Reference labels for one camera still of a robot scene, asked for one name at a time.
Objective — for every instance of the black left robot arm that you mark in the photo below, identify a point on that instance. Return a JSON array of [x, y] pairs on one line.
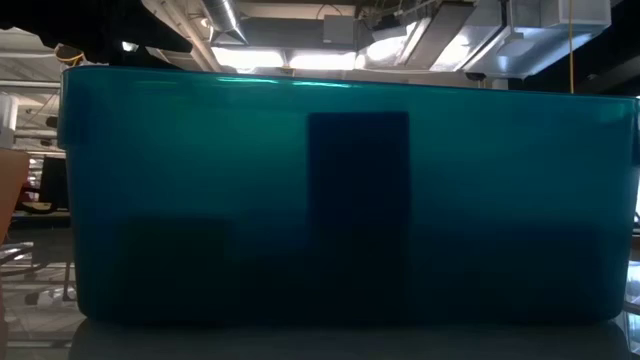
[[75, 20]]

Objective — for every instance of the teal plastic tray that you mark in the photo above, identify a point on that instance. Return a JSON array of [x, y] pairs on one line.
[[200, 175]]

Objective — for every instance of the bright ceiling light panel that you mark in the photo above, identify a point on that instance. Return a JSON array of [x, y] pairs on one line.
[[285, 59]]

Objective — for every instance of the grey ceiling box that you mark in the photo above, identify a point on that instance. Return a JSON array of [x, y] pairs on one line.
[[338, 30]]

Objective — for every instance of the black monitor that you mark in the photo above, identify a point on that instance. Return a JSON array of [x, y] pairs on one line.
[[54, 180]]

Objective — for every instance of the chrome chair base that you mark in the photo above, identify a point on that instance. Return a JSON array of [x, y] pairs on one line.
[[15, 255]]

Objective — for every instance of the silver ventilation duct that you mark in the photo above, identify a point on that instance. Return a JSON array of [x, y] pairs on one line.
[[225, 17]]

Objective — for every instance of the white ceiling air duct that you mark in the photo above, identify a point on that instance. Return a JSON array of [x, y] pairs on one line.
[[550, 50]]

